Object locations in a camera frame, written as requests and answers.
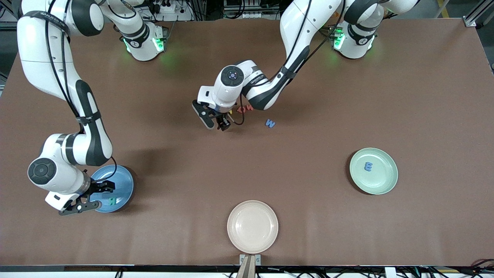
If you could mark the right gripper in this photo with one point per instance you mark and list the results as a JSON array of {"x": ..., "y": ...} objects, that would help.
[{"x": 96, "y": 187}]

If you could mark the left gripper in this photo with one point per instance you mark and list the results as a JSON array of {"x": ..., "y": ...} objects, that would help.
[{"x": 222, "y": 120}]

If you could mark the teal foam letter R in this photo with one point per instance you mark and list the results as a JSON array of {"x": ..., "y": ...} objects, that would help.
[{"x": 111, "y": 201}]

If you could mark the blue foam letter M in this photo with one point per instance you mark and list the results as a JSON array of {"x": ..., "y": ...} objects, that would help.
[{"x": 269, "y": 122}]

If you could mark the blue foam letter e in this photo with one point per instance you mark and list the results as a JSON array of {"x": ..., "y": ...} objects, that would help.
[{"x": 368, "y": 166}]

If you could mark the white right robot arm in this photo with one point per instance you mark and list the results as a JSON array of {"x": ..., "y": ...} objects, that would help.
[{"x": 38, "y": 46}]

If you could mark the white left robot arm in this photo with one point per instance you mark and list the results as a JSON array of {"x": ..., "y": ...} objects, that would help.
[{"x": 301, "y": 23}]

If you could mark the blue plate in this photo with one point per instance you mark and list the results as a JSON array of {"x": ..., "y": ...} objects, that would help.
[{"x": 123, "y": 185}]

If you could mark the beige plate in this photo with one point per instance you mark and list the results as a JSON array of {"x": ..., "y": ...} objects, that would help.
[{"x": 252, "y": 227}]

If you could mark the green plate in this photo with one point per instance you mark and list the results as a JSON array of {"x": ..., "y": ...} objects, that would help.
[{"x": 382, "y": 181}]

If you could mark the red foam letter Q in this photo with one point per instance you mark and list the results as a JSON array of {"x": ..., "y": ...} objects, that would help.
[{"x": 239, "y": 110}]

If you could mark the grey equipment rack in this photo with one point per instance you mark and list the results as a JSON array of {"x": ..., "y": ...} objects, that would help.
[{"x": 251, "y": 14}]

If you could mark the white power strip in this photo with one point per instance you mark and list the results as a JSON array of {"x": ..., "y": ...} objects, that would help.
[{"x": 173, "y": 15}]

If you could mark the brown table mat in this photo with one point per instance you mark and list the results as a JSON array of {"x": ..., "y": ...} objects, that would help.
[{"x": 308, "y": 212}]

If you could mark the white plastic box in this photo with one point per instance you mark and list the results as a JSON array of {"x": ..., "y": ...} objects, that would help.
[{"x": 390, "y": 273}]

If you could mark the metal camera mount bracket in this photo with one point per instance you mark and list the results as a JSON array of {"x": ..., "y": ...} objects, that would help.
[{"x": 250, "y": 266}]

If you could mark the aluminium frame profile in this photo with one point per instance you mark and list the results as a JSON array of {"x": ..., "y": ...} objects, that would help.
[{"x": 470, "y": 21}]

